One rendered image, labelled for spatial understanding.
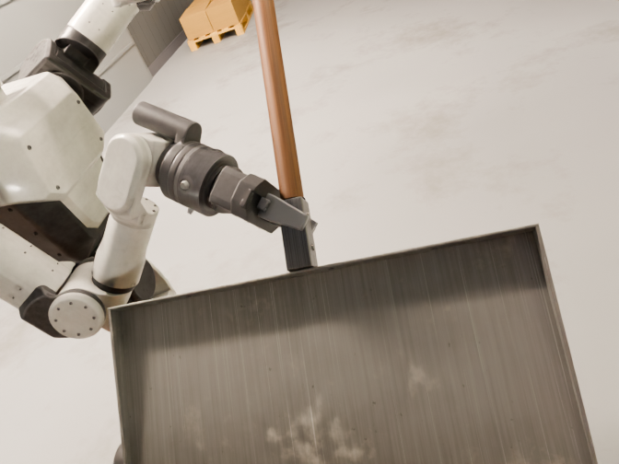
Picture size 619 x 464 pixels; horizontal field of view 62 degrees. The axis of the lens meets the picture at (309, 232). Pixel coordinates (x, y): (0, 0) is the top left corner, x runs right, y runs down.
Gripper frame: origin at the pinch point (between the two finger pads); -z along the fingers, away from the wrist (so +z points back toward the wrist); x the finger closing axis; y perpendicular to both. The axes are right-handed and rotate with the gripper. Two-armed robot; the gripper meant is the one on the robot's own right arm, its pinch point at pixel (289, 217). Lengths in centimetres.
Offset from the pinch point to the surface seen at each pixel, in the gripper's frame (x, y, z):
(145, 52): 435, -142, 435
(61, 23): 295, -99, 408
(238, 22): 475, -229, 365
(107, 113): 356, -45, 371
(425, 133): 246, -97, 42
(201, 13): 456, -218, 405
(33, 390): 149, 115, 140
